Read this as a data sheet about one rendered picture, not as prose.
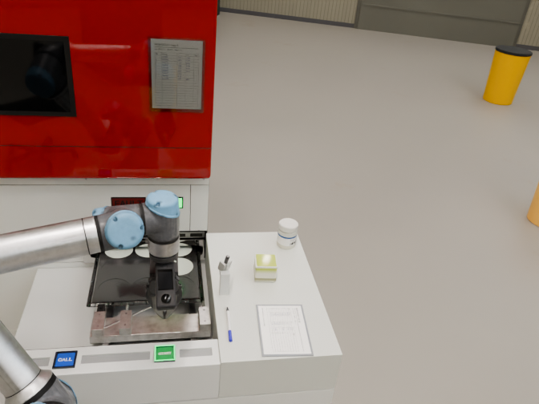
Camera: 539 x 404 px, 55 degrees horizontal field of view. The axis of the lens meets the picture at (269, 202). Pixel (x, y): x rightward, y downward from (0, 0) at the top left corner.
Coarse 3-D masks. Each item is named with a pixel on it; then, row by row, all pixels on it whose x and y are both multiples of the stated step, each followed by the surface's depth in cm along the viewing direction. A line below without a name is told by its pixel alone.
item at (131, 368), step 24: (48, 360) 137; (96, 360) 138; (120, 360) 139; (144, 360) 139; (192, 360) 141; (216, 360) 142; (72, 384) 135; (96, 384) 137; (120, 384) 138; (144, 384) 140; (168, 384) 141; (192, 384) 143; (216, 384) 145
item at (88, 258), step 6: (144, 240) 189; (180, 240) 191; (186, 240) 192; (192, 240) 192; (198, 240) 193; (204, 240) 193; (138, 246) 189; (144, 246) 190; (204, 246) 194; (204, 252) 196; (84, 258) 188; (90, 258) 189
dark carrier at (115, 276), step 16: (128, 256) 187; (192, 256) 190; (112, 272) 179; (128, 272) 179; (144, 272) 180; (192, 272) 183; (96, 288) 171; (112, 288) 172; (128, 288) 172; (144, 288) 173; (192, 288) 175
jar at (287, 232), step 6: (282, 222) 186; (288, 222) 187; (294, 222) 187; (282, 228) 185; (288, 228) 184; (294, 228) 184; (282, 234) 186; (288, 234) 185; (294, 234) 186; (282, 240) 187; (288, 240) 186; (294, 240) 188; (282, 246) 188; (288, 246) 188
